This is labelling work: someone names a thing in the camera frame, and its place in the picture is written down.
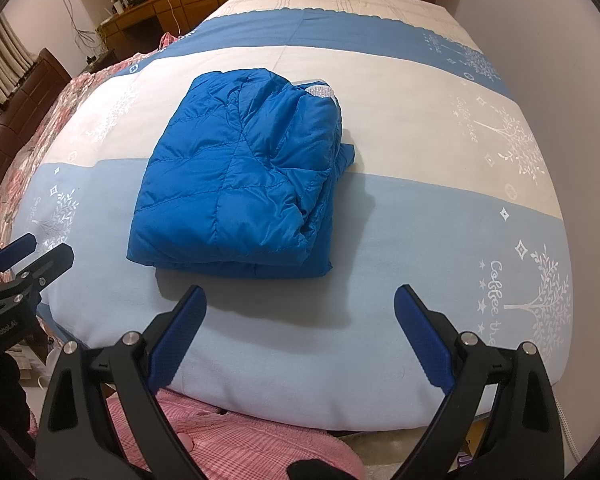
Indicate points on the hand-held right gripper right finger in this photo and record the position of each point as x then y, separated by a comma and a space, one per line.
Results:
422, 335

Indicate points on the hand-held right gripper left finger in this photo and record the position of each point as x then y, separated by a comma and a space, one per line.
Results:
180, 330

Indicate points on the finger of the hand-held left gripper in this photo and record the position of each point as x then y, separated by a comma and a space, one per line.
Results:
15, 252
55, 260

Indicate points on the blue puffer jacket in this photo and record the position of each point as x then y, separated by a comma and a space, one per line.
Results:
220, 175

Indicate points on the blue and white striped bedspread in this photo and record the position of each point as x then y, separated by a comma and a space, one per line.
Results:
405, 235

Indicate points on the pink floral quilt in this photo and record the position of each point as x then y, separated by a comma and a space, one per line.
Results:
35, 145

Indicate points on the pink checkered clothing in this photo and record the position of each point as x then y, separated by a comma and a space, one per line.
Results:
250, 445

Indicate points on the dark wooden bed board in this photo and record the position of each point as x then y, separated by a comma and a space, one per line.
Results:
25, 100

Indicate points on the white curtain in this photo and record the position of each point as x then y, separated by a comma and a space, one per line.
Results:
5, 60

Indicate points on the wooden desk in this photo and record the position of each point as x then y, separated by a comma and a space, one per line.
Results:
140, 20

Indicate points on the white bottle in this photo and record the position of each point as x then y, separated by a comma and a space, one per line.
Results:
117, 6

